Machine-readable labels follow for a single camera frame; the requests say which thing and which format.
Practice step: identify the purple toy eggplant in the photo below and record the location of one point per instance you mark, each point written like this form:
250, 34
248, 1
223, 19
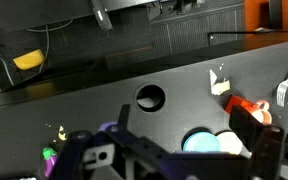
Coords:
49, 161

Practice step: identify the small chip crumb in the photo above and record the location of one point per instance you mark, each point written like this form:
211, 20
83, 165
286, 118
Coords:
62, 135

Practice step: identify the yellow sponge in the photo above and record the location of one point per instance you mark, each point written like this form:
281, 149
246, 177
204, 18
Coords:
29, 60

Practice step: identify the small blue plate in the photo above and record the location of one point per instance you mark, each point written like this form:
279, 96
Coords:
200, 142

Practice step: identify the tortilla chip piece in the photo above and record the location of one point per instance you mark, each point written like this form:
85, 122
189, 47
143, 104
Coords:
212, 78
222, 87

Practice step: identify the orange measuring cup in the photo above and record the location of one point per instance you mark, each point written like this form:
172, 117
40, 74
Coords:
247, 106

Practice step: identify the small cream plate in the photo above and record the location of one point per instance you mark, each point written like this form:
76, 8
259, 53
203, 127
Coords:
230, 141

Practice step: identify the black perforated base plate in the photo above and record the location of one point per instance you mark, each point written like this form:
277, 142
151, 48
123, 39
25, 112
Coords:
190, 33

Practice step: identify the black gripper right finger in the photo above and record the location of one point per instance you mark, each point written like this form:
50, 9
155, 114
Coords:
267, 150

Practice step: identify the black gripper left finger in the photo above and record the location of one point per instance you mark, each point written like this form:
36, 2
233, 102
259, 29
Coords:
84, 156

